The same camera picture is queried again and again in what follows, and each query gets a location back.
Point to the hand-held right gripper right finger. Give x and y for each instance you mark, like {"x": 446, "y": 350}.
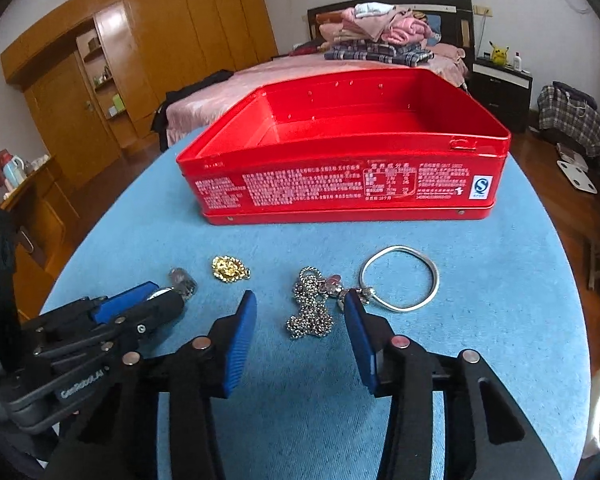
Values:
{"x": 360, "y": 345}

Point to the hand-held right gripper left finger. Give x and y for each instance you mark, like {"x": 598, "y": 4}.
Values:
{"x": 240, "y": 345}

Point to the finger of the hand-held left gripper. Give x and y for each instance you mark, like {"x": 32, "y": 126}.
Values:
{"x": 125, "y": 300}
{"x": 155, "y": 312}

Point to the silver wrist watch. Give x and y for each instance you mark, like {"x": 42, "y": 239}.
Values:
{"x": 182, "y": 282}

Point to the red tin box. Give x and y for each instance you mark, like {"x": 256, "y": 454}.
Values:
{"x": 330, "y": 190}

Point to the gold pendant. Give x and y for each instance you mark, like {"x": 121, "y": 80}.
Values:
{"x": 227, "y": 267}

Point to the thin silver charm bangle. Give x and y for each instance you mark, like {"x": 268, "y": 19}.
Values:
{"x": 432, "y": 280}

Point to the wooden dresser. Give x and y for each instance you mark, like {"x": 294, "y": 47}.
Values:
{"x": 45, "y": 205}

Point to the light blue kettle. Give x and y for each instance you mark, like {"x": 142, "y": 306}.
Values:
{"x": 14, "y": 172}

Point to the wooden door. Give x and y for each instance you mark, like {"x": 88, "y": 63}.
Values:
{"x": 65, "y": 110}

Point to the black clothing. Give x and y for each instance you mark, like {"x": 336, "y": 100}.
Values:
{"x": 180, "y": 97}

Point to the bed with pink cover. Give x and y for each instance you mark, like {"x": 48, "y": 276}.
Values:
{"x": 220, "y": 95}

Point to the white bathroom scale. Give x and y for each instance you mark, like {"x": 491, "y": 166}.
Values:
{"x": 574, "y": 172}

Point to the wooden wardrobe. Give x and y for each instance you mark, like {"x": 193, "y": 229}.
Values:
{"x": 205, "y": 25}

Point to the dark nightstand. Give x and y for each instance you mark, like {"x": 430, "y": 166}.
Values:
{"x": 502, "y": 95}

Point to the red cloth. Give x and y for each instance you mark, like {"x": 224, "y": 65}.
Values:
{"x": 307, "y": 50}

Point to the plaid bag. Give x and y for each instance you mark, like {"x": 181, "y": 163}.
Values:
{"x": 570, "y": 120}

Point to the stack of folded clothes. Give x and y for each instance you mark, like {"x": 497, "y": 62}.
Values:
{"x": 380, "y": 30}

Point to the yellow plush toy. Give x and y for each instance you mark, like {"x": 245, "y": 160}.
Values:
{"x": 500, "y": 54}

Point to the white bottle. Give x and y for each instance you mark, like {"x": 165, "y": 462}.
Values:
{"x": 517, "y": 62}

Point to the pile of folded clothes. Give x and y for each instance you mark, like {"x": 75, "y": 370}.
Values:
{"x": 460, "y": 10}

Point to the wall socket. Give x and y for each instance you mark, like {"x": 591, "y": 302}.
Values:
{"x": 482, "y": 10}

